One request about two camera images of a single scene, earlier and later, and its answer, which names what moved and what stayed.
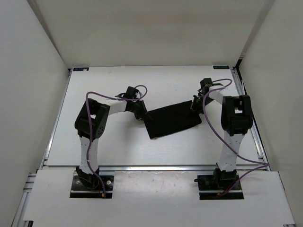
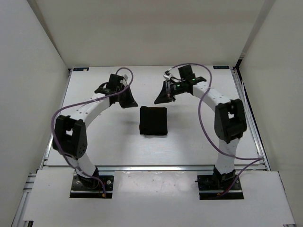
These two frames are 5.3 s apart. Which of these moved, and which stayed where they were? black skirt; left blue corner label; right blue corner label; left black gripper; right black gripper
Moved: right black gripper; black skirt; left black gripper
Stayed: right blue corner label; left blue corner label
